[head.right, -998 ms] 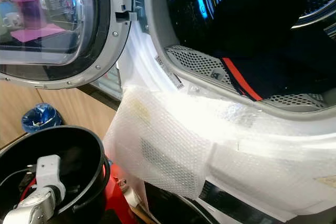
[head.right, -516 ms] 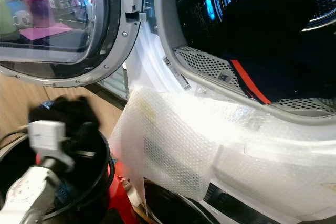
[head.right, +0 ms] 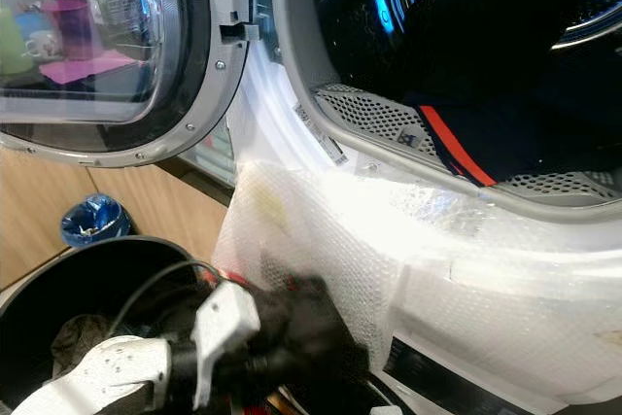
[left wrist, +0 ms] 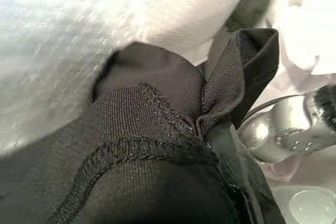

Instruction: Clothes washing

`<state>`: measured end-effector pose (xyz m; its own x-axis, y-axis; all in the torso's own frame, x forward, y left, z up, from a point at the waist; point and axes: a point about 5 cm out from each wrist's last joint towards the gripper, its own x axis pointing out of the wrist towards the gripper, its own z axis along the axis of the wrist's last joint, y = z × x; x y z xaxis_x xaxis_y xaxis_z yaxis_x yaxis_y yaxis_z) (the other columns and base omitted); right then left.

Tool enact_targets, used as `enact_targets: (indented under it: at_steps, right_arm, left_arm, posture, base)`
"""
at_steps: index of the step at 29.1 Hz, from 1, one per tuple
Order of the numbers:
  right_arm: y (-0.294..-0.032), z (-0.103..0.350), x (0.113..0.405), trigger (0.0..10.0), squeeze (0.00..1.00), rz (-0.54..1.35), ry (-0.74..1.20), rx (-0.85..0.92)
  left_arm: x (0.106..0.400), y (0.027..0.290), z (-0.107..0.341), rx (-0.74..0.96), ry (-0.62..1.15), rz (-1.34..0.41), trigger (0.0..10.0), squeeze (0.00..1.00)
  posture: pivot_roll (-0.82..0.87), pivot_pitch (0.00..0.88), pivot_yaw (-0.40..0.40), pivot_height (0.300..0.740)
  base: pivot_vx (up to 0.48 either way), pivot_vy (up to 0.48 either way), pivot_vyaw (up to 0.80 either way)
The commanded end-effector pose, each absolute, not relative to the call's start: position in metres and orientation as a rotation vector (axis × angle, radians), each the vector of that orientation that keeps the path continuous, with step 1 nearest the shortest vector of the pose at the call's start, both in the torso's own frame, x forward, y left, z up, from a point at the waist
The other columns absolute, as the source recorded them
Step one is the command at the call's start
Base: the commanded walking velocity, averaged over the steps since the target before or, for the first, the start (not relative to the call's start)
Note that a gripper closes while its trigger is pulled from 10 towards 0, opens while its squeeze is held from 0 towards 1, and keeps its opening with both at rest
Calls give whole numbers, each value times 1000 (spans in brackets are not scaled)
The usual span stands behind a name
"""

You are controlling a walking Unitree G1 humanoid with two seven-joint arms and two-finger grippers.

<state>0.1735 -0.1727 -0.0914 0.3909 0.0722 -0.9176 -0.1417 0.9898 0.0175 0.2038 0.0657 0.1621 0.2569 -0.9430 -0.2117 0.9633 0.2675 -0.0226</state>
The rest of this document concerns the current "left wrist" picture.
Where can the black t-shirt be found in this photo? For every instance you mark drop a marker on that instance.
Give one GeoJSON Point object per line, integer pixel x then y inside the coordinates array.
{"type": "Point", "coordinates": [157, 77]}

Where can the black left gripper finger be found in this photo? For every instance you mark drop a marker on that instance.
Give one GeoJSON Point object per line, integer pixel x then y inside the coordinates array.
{"type": "Point", "coordinates": [236, 166]}

